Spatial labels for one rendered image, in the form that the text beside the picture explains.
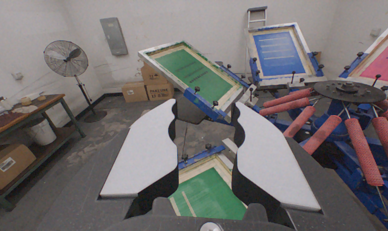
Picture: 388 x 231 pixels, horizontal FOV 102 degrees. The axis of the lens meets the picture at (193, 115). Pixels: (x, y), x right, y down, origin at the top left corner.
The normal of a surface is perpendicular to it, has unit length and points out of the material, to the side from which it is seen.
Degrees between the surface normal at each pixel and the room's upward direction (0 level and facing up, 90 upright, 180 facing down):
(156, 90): 89
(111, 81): 90
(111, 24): 90
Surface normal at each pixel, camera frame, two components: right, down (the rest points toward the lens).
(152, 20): -0.05, 0.53
